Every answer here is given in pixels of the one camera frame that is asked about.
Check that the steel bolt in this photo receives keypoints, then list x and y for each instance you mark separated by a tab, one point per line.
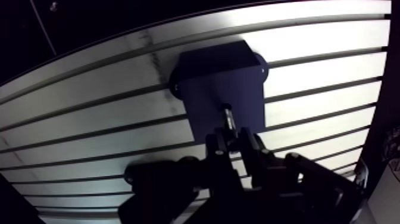
229	120

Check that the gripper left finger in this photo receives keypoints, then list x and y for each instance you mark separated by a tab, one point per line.
187	184

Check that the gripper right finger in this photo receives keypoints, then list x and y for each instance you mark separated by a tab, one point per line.
293	184

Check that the dark blue-grey block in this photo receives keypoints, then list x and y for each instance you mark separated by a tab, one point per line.
223	90

